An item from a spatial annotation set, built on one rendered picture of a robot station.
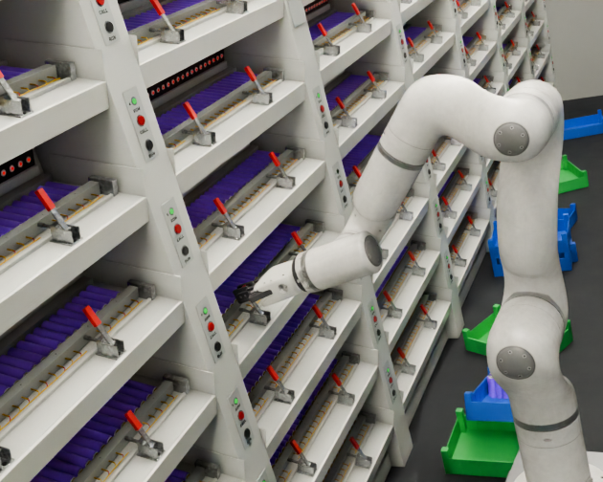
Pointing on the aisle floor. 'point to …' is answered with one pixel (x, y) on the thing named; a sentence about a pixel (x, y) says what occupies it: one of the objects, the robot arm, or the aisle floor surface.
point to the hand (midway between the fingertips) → (245, 292)
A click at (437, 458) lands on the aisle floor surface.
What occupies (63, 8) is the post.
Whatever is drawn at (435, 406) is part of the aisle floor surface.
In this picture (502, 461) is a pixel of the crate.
